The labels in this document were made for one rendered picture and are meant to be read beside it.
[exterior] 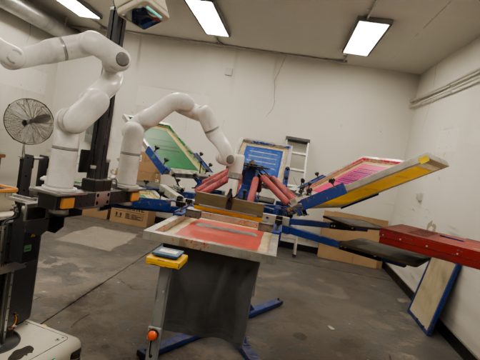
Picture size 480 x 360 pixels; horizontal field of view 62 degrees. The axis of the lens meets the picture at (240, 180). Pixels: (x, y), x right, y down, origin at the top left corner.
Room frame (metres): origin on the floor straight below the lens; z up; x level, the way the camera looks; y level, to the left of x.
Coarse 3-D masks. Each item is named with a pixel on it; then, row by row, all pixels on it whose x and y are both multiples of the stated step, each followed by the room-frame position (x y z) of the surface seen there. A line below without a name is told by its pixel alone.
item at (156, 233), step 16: (160, 224) 1.88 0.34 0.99; (240, 224) 2.42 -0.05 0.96; (256, 224) 2.40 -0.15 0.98; (160, 240) 1.70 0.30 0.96; (176, 240) 1.69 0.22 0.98; (192, 240) 1.68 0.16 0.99; (272, 240) 1.96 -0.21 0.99; (240, 256) 1.66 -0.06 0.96; (256, 256) 1.65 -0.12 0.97; (272, 256) 1.65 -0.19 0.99
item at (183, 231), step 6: (192, 222) 2.25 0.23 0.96; (198, 222) 2.27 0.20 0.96; (204, 222) 2.31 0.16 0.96; (210, 222) 2.34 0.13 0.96; (216, 222) 2.37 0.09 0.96; (186, 228) 2.07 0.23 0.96; (192, 228) 2.09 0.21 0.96; (198, 228) 2.12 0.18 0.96; (204, 228) 2.14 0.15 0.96; (210, 228) 2.17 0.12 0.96; (180, 234) 1.90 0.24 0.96; (210, 240) 1.88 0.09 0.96
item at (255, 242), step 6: (228, 228) 2.26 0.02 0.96; (234, 228) 2.29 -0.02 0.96; (240, 228) 2.32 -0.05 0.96; (246, 228) 2.35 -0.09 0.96; (234, 234) 2.11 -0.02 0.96; (240, 234) 2.14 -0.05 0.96; (252, 240) 2.04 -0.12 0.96; (258, 240) 2.07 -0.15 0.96; (240, 246) 1.86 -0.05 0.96; (252, 246) 1.90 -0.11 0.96; (258, 246) 1.92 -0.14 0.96
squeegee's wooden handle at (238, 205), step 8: (200, 192) 2.18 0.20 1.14; (200, 200) 2.18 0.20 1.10; (208, 200) 2.17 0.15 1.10; (216, 200) 2.17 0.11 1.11; (224, 200) 2.16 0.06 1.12; (232, 200) 2.16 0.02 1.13; (240, 200) 2.16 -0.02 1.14; (224, 208) 2.16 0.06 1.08; (232, 208) 2.16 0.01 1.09; (240, 208) 2.15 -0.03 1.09; (248, 208) 2.15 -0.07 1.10; (256, 208) 2.14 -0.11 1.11; (256, 216) 2.14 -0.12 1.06
